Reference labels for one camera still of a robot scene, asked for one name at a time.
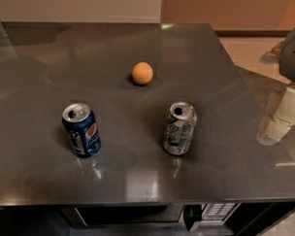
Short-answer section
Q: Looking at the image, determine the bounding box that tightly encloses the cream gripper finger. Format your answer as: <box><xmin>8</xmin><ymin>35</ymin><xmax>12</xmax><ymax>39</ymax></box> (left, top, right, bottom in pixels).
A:
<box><xmin>256</xmin><ymin>84</ymin><xmax>295</xmax><ymax>146</ymax></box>

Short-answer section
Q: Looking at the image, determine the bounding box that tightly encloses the silver green 7up can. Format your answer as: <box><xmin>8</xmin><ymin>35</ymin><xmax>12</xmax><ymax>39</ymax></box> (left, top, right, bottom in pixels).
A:
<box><xmin>162</xmin><ymin>102</ymin><xmax>197</xmax><ymax>156</ymax></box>

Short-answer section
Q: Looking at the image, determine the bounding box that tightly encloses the blue pepsi can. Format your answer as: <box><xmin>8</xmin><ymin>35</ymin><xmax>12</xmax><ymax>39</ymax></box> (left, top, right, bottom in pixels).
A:
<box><xmin>62</xmin><ymin>103</ymin><xmax>101</xmax><ymax>158</ymax></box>

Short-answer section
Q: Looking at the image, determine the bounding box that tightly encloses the black microwave oven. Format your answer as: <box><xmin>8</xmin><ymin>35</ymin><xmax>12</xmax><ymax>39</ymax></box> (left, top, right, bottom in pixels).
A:
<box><xmin>61</xmin><ymin>202</ymin><xmax>240</xmax><ymax>236</ymax></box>

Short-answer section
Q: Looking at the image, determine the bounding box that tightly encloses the orange fruit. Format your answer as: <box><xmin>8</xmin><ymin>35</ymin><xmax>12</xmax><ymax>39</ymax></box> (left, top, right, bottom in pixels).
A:
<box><xmin>131</xmin><ymin>61</ymin><xmax>153</xmax><ymax>85</ymax></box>

